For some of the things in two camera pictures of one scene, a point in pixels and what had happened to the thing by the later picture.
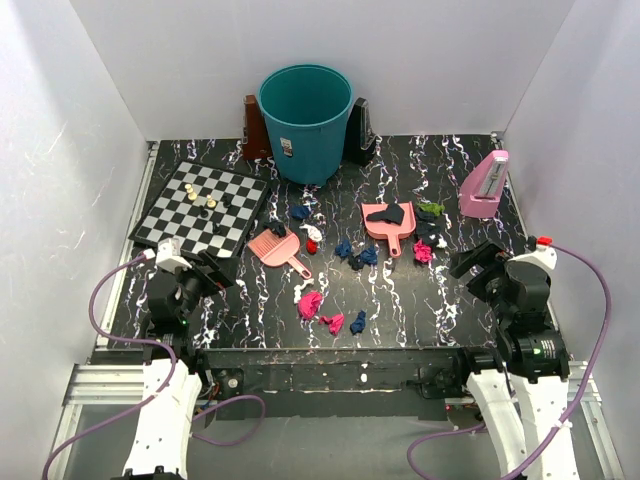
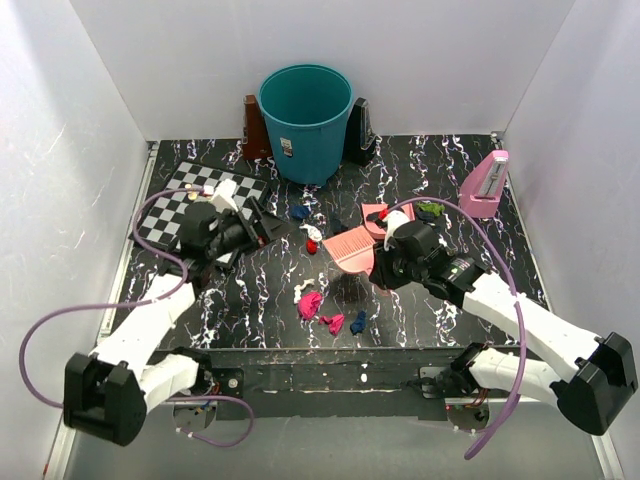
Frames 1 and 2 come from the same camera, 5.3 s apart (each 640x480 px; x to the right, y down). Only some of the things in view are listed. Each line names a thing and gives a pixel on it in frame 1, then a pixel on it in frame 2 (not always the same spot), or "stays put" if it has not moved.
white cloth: x=313 y=232 stays put
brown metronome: x=256 y=142 stays put
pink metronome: x=480 y=191 stays put
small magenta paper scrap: x=335 y=323 stays put
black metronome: x=360 y=141 stays put
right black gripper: x=488 y=255 -> x=380 y=274
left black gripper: x=214 y=277 -> x=266 y=228
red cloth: x=311 y=246 stays put
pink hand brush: x=275 y=250 -> x=352 y=251
